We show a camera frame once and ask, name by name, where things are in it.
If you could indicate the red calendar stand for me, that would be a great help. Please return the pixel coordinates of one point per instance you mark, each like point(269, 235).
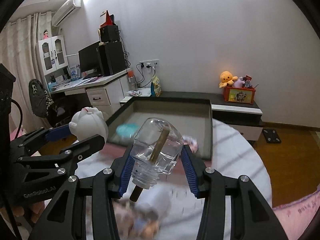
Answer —
point(109, 19)

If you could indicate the pink doll figurine on cabinet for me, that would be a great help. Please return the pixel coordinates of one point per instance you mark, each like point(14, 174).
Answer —
point(45, 34)

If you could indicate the white mini fan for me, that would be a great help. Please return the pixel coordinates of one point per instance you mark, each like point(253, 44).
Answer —
point(154, 203)

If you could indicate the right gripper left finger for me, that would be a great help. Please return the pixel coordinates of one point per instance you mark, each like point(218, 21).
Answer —
point(65, 215)

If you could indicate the clear glass bottle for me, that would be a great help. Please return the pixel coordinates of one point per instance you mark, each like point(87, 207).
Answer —
point(156, 148)

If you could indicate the black office chair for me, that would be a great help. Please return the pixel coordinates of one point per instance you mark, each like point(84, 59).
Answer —
point(43, 105)

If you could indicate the wall power strip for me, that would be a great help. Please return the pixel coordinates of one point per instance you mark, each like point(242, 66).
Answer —
point(150, 63)

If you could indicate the white desk with drawers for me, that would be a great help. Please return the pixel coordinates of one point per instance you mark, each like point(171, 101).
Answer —
point(104, 93)

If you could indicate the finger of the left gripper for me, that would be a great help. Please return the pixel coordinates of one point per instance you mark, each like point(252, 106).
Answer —
point(36, 169)
point(30, 143)

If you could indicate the baby doll blue dress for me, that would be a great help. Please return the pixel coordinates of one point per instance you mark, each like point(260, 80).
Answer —
point(132, 224)

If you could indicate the black computer tower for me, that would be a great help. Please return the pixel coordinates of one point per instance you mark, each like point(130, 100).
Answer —
point(111, 58)

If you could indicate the black bathroom scale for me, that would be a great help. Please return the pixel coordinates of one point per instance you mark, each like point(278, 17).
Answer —
point(271, 136)

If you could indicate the person's left hand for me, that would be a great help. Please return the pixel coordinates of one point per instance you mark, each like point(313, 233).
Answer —
point(36, 210)

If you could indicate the yellow octopus plush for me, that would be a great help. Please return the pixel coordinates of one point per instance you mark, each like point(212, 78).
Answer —
point(227, 79)

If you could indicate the black computer monitor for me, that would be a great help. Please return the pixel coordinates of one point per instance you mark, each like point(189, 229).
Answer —
point(89, 60)

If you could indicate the snack bag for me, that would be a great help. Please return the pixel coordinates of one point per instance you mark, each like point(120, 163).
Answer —
point(155, 86)

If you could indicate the white air conditioner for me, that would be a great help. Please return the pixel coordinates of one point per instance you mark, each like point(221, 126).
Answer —
point(65, 11)

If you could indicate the orange toy box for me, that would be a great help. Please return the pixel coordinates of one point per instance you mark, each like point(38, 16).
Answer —
point(239, 95)

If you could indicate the pink bedding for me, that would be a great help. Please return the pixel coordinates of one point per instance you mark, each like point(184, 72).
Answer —
point(296, 216)

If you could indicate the pink black storage box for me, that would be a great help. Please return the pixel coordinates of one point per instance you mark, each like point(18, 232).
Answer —
point(142, 120)

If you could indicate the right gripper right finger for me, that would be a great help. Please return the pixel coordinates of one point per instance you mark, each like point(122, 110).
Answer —
point(251, 215)

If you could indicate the white glass-door cabinet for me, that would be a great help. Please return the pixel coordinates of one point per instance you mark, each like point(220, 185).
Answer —
point(51, 54)

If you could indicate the pink block toy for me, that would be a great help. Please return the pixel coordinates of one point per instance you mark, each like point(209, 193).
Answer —
point(191, 142)

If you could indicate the orange cap bottle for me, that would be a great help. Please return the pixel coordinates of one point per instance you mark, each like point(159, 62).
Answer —
point(132, 80)

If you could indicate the beige curtain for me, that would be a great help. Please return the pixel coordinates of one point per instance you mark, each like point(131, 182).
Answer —
point(18, 55)

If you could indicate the white side cabinet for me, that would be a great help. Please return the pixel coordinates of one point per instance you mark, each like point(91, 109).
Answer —
point(141, 95)

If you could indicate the black small speaker box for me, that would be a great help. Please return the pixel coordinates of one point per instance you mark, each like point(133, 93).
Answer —
point(109, 33)

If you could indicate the low black white bench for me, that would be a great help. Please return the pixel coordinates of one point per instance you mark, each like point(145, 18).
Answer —
point(245, 118)

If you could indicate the teal clear case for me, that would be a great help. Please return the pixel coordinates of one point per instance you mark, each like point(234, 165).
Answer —
point(127, 130)

